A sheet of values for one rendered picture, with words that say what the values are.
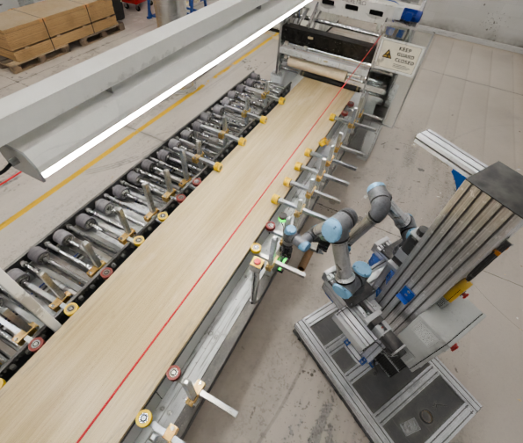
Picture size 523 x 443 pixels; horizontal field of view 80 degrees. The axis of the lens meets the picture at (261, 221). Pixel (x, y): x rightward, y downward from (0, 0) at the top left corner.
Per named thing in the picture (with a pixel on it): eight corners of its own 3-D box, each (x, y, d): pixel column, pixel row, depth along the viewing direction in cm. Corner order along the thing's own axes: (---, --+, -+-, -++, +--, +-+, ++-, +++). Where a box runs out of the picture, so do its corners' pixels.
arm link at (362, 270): (370, 279, 199) (377, 267, 188) (358, 291, 192) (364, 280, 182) (354, 266, 204) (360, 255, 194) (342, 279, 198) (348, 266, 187)
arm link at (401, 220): (405, 241, 223) (366, 202, 193) (399, 225, 233) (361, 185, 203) (422, 234, 217) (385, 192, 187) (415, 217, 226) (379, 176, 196)
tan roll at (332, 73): (385, 90, 395) (389, 81, 385) (383, 95, 387) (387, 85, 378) (282, 61, 431) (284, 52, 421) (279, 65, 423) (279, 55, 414)
